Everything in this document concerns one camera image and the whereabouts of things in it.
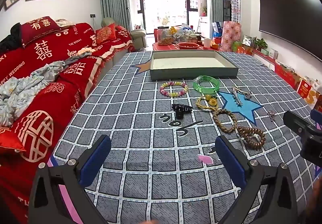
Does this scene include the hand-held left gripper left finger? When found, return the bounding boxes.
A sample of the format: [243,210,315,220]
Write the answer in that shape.
[28,135,112,224]

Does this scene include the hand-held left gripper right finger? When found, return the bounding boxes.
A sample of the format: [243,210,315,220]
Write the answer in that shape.
[215,135,298,224]

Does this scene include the brown spiral hair tie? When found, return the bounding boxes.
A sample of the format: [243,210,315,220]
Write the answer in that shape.
[236,126,266,150]

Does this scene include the black hair claw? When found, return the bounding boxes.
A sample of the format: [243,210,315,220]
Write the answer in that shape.
[171,104,193,119]

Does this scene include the green translucent bangle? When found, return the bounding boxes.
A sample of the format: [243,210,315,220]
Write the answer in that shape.
[193,75,220,95]

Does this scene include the colourful beaded bracelet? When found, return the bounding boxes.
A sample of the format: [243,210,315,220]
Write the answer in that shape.
[160,81,189,99]

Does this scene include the grey-green shallow box tray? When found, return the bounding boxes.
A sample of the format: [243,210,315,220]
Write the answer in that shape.
[150,50,239,81]

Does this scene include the red waffle print box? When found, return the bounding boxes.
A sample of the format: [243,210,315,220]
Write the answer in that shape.
[297,78,321,110]

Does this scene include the brown braided hair band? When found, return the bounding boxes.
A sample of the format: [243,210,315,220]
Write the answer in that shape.
[213,109,238,136]

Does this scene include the grey checked tablecloth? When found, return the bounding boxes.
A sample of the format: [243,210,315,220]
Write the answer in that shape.
[48,50,320,224]

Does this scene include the red cardboard box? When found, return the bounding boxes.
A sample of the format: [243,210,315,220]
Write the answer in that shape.
[274,60,302,89]

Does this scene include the silver hair clip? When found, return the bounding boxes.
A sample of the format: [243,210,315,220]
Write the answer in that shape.
[231,87,243,107]

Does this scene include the sofa with red printed cover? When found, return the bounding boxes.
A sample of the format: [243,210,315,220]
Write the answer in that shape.
[0,16,136,224]

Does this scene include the green potted plant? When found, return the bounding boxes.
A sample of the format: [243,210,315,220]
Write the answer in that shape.
[253,37,268,51]

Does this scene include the plain red cushion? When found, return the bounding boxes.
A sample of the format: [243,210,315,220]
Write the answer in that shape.
[0,127,27,153]

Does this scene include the grey floral blanket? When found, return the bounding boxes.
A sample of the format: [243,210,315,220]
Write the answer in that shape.
[0,60,66,127]

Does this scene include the grey braided cloth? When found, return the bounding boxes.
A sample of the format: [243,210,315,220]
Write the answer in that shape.
[68,50,97,63]

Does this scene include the red patterned gift bag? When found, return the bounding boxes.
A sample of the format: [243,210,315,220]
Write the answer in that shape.
[220,21,242,52]

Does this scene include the red bowl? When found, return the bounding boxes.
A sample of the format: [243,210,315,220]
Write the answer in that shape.
[177,42,199,50]

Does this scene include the blue and white bag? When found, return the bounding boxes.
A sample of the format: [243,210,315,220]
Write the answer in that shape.
[212,22,224,38]

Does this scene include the red cushion with gold pattern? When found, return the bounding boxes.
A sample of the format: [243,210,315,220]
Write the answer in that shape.
[95,26,117,44]

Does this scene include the beige armchair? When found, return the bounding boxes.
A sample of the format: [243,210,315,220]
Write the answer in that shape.
[131,28,148,51]

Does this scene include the grey-green armchair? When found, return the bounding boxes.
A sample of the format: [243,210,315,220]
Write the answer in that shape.
[101,18,116,29]

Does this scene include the glass jar of nuts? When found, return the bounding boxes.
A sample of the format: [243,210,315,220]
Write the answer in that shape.
[157,26,174,46]

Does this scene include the pale floral pillow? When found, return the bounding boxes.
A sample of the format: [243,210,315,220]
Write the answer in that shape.
[55,19,76,27]

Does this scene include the red cushion with white characters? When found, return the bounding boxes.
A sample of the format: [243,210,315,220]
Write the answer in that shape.
[20,16,62,44]

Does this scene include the grey-green curtain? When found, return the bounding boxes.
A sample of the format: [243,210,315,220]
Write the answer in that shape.
[99,0,131,32]
[207,0,223,38]

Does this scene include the black cloth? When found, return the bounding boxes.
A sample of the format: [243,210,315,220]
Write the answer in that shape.
[0,23,24,55]

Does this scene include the yellow sunflower hair tie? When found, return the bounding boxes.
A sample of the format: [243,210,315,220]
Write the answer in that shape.
[196,95,219,111]

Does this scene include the black wall television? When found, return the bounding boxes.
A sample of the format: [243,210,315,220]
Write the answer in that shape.
[259,0,322,61]

